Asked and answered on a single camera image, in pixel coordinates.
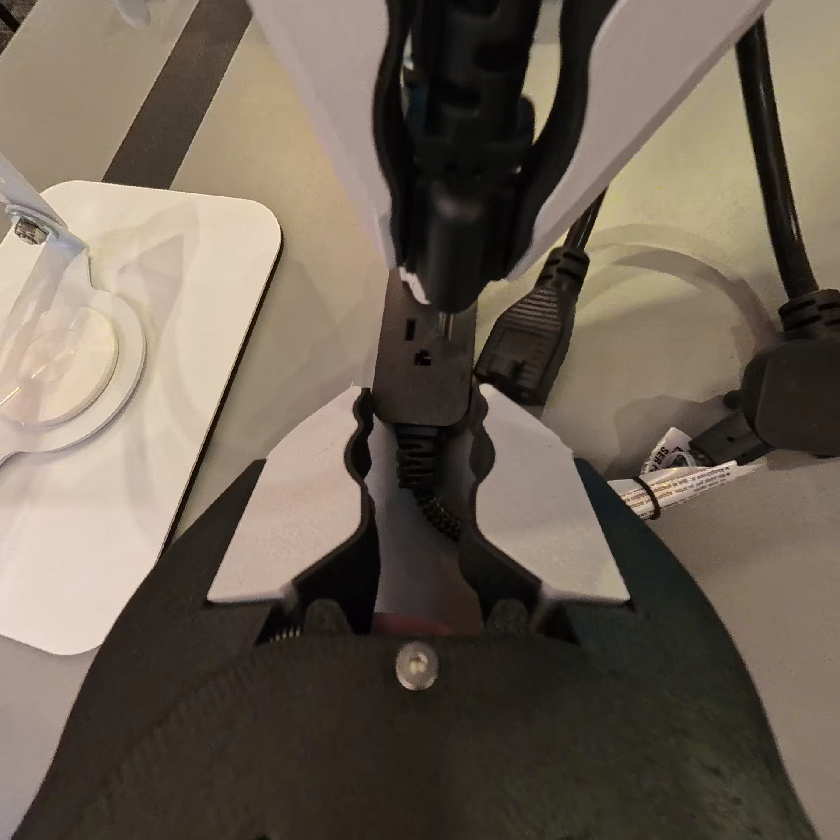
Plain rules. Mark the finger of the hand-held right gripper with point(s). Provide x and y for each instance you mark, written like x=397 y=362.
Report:
x=328 y=79
x=643 y=79

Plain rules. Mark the black power plug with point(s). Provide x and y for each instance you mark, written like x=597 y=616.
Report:
x=459 y=229

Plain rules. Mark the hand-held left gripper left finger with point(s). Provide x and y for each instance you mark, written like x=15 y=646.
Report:
x=295 y=525

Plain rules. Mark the black flat strip plug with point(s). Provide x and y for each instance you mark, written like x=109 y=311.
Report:
x=800 y=394

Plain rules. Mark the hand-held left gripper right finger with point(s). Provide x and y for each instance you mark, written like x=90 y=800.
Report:
x=551 y=525

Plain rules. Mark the black power strip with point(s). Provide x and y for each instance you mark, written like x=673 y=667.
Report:
x=420 y=387

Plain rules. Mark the white power plug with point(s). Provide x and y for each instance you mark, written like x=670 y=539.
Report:
x=415 y=285

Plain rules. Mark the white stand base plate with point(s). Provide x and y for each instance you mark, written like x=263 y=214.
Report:
x=197 y=295

